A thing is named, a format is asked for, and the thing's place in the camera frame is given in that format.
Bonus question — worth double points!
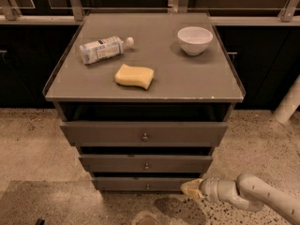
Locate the grey drawer cabinet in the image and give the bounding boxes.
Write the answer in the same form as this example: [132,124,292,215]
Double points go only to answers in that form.
[44,13,245,180]

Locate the clear plastic water bottle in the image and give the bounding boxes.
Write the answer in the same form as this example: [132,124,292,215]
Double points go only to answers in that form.
[79,36,134,65]

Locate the white ceramic bowl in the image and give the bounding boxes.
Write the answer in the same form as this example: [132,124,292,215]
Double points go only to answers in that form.
[177,26,214,55]

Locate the yellow sponge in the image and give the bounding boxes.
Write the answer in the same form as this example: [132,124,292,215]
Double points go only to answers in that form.
[114,64,154,90]

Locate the grey drawer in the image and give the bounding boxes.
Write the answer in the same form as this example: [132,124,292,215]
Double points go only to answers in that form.
[80,155,213,173]
[92,177,194,192]
[60,121,228,147]

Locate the white cylindrical post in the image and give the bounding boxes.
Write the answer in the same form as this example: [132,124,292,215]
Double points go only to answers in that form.
[274,75,300,124]

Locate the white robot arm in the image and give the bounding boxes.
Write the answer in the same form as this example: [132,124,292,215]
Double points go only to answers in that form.
[181,173,300,225]

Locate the metal railing frame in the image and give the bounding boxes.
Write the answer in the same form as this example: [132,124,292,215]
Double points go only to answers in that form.
[0,0,300,26]

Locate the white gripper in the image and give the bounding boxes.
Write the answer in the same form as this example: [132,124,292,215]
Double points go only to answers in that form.
[180,178,240,204]

